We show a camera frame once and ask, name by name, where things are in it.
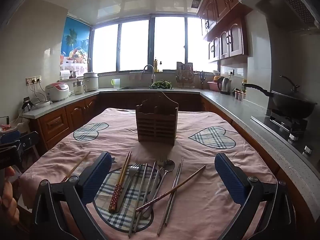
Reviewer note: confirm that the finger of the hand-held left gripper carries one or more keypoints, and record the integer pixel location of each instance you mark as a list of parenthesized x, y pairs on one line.
[(28, 140)]

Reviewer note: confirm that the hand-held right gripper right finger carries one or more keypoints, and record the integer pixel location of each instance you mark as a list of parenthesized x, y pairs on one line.
[(228, 177)]

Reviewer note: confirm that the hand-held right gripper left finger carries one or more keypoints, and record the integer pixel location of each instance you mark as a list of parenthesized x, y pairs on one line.
[(100, 175)]

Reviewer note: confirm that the wooden chopstick red patterned end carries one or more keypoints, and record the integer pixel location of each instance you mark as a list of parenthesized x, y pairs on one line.
[(118, 197), (175, 185), (77, 165)]

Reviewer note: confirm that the red patterned chopsticks pair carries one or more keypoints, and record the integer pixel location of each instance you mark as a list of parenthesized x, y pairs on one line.
[(113, 198)]

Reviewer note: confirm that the wooden utensil holder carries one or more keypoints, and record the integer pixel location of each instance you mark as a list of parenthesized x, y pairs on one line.
[(157, 125)]

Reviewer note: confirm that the person's left hand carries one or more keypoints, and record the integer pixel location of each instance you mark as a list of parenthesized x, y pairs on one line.
[(8, 200)]

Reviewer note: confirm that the pink tablecloth with plaid hearts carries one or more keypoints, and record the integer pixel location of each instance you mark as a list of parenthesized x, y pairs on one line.
[(205, 192)]

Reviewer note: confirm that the wooden base cabinets with counter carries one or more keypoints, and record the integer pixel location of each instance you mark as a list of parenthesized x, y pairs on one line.
[(55, 125)]

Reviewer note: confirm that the small black appliance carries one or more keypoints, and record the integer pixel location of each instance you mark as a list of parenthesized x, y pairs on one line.
[(27, 103)]

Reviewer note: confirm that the steel chopstick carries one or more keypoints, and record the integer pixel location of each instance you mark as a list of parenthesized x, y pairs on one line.
[(177, 180), (145, 192), (138, 200), (167, 205)]

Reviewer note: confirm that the white and red rice cooker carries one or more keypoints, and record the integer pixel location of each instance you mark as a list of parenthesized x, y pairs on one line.
[(58, 91)]

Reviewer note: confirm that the steel spoon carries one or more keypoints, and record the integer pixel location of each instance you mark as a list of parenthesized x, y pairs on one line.
[(168, 165)]

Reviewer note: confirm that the small white electric pot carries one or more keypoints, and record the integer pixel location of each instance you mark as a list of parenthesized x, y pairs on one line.
[(78, 88)]

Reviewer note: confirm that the gas stove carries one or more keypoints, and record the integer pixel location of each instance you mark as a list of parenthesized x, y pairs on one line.
[(282, 127)]

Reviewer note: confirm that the white paper towel roll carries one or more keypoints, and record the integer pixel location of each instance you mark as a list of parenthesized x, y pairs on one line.
[(65, 75)]

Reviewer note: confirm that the spice jar set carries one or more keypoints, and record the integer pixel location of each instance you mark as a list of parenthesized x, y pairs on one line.
[(239, 95)]

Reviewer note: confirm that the large white electric cooker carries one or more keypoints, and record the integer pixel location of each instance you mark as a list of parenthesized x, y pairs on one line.
[(90, 82)]

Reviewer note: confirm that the steel electric kettle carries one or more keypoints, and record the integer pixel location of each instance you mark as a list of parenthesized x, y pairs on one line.
[(225, 86)]

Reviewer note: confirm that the kitchen sink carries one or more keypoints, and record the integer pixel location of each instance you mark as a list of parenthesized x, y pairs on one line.
[(132, 88)]

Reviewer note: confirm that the green label sauce bottle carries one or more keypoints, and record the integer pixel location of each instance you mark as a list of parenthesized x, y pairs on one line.
[(244, 85)]

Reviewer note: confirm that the pink plastic basin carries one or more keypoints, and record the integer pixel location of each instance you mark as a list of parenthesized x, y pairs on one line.
[(212, 85)]

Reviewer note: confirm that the black wok with lid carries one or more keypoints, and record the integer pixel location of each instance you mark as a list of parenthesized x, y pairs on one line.
[(292, 105)]

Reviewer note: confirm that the knife and scissors holder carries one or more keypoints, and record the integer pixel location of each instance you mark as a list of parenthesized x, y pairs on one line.
[(202, 80)]

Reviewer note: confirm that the stacked yellow bowls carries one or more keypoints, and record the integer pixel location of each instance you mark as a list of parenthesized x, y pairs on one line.
[(216, 75)]

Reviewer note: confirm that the pink dishcloth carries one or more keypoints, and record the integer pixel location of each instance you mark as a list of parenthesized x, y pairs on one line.
[(135, 76)]

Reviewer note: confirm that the green vegetables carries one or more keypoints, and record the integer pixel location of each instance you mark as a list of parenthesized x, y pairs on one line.
[(161, 84)]

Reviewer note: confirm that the steel kitchen faucet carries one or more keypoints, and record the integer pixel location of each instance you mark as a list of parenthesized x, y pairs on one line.
[(152, 76)]

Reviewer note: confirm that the palm tree fruit poster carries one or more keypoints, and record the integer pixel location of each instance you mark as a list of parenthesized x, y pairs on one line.
[(75, 37)]

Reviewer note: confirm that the yellow oil bottle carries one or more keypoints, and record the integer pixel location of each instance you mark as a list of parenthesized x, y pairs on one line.
[(156, 66)]

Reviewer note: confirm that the large kitchen window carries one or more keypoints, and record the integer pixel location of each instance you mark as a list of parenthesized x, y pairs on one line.
[(135, 45)]

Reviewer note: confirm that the wooden upper cabinets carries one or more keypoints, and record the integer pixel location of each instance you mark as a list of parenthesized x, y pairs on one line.
[(225, 2)]

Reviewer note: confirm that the ceiling vent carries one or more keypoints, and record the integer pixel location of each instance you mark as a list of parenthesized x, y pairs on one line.
[(196, 3)]

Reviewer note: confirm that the range hood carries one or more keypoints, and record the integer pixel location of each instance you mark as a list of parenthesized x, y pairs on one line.
[(280, 0)]

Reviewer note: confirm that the wall socket strip with plugs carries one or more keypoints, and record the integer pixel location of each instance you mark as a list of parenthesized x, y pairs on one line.
[(33, 80)]

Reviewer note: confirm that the white wall socket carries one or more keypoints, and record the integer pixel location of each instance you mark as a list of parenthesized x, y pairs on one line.
[(231, 72)]

